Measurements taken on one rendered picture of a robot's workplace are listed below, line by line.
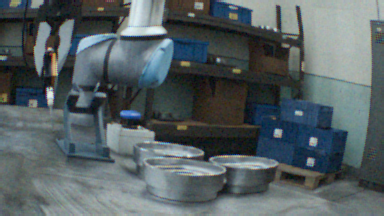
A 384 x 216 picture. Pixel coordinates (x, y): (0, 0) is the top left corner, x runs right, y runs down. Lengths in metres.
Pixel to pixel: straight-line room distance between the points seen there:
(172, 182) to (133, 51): 0.57
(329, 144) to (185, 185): 3.73
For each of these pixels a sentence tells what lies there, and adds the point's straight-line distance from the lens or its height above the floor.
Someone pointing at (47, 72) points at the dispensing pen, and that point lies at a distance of 0.63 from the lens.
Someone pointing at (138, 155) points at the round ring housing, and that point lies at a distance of 0.73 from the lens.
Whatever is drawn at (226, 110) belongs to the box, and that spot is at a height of 0.59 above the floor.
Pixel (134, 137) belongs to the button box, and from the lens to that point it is 0.87.
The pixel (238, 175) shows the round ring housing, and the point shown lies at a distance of 0.66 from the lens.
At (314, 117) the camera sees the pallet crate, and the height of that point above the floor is 0.67.
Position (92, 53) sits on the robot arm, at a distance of 1.16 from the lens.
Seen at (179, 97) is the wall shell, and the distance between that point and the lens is 5.25.
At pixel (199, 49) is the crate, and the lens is 4.76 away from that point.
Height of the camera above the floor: 0.96
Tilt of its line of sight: 4 degrees down
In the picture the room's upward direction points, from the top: 6 degrees clockwise
